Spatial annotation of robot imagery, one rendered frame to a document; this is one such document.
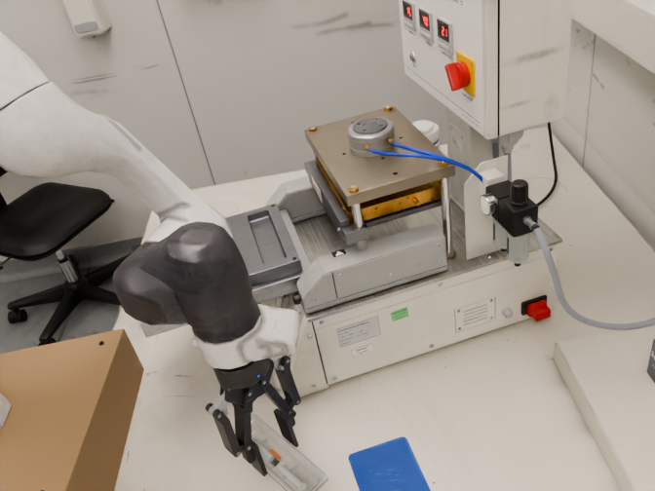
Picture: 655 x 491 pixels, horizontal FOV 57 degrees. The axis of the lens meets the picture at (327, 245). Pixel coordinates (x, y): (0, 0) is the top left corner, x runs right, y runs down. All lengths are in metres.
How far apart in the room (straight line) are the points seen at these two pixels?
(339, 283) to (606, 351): 0.46
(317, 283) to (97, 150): 0.39
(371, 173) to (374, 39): 1.62
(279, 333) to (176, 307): 0.13
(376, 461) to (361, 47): 1.87
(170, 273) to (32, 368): 0.57
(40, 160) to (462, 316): 0.73
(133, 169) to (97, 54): 1.86
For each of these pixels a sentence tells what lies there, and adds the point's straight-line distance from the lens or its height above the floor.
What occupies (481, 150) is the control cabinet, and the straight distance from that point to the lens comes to 1.09.
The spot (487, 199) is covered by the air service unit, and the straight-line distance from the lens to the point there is 0.93.
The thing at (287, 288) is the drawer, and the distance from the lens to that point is 1.02.
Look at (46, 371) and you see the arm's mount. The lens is 1.21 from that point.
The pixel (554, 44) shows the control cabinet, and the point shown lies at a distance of 0.94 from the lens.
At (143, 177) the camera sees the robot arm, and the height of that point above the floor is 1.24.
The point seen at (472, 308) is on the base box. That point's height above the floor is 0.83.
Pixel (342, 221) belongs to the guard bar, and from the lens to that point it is 0.97.
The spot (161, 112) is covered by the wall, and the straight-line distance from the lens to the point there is 2.68.
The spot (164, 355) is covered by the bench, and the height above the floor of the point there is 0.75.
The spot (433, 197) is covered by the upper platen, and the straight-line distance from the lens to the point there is 1.02.
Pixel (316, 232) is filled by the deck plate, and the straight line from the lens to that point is 1.18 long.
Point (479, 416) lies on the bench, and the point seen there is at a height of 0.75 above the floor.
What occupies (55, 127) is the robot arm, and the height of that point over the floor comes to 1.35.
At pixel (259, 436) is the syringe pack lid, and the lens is 1.01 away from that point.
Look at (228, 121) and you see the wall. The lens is 2.66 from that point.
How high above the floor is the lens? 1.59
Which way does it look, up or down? 35 degrees down
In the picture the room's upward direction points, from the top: 11 degrees counter-clockwise
